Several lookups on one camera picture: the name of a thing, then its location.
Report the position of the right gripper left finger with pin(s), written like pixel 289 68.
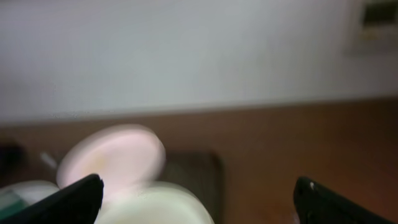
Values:
pixel 80 202

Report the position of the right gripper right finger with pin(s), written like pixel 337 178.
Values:
pixel 316 204

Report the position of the pinkish white plate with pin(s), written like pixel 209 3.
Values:
pixel 126 157

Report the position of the light blue plate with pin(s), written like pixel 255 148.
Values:
pixel 32 191

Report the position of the green yellow sponge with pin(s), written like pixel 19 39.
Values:
pixel 11 203

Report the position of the large brown serving tray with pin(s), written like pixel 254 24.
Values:
pixel 202 173

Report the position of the light green plate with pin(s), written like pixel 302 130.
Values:
pixel 159 203

